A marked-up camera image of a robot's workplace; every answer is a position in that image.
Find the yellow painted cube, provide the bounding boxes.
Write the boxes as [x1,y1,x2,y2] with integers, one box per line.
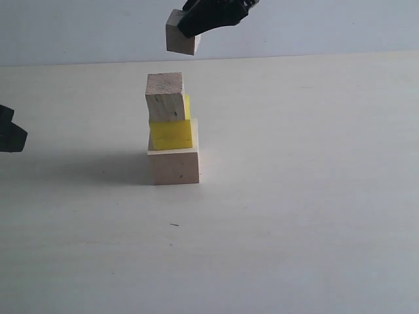
[149,94,193,150]

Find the large pale wooden cube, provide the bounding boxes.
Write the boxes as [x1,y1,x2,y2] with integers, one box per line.
[147,118,200,185]

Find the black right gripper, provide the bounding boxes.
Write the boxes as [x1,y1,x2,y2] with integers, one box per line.
[177,0,259,38]

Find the medium bare wooden cube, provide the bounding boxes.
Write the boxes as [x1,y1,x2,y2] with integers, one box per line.
[145,72,187,122]

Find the small pale wooden cube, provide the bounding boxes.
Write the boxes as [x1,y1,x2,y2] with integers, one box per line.
[166,9,201,56]

